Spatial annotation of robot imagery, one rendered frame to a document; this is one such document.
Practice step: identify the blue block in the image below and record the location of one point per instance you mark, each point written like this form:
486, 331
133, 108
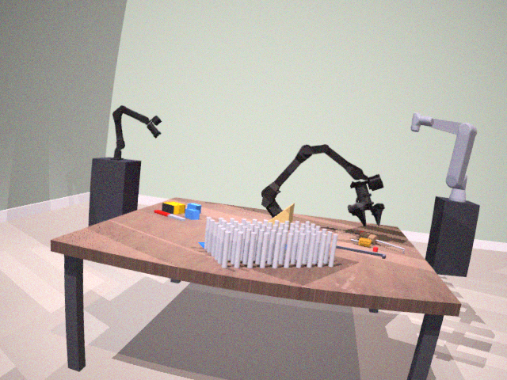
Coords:
192, 214
194, 206

